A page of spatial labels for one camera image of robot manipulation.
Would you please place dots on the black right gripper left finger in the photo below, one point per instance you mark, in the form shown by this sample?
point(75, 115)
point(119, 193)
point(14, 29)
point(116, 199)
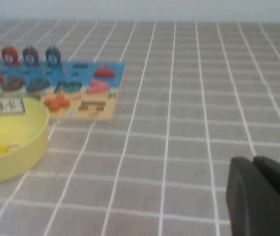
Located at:
point(248, 204)

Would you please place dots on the yellow wooden shape piece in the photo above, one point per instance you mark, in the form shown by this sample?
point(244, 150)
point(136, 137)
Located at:
point(0, 150)

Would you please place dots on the pink wooden greater-than piece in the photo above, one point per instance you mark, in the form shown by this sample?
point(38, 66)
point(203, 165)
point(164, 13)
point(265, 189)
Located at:
point(104, 85)

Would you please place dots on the red wooden symbol piece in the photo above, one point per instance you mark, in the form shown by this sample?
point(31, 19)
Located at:
point(104, 71)

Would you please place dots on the blue wooden puzzle board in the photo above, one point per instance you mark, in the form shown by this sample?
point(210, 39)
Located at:
point(85, 75)

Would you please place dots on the orange wooden cross piece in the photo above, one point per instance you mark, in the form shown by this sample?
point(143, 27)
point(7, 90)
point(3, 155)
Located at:
point(56, 103)

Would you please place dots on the yellow plastic bowl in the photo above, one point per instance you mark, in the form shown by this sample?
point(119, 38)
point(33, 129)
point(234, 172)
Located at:
point(19, 159)

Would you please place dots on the dark blue fish piece number 9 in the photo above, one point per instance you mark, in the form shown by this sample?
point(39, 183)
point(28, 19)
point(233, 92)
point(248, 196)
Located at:
point(53, 56)

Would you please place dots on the brown fish piece number 8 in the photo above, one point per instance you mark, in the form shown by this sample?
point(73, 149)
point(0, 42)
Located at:
point(30, 56)

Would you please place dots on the red fish piece number 7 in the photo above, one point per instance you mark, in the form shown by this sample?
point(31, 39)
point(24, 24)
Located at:
point(9, 56)

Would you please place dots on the grey white-checked tablecloth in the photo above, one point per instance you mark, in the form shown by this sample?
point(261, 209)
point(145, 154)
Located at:
point(154, 123)

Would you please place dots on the grey-blue wooden number 9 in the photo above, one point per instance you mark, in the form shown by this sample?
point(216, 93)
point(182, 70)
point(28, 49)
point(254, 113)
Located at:
point(37, 84)

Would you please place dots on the brown wooden number 8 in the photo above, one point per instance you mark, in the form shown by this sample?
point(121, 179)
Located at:
point(13, 84)

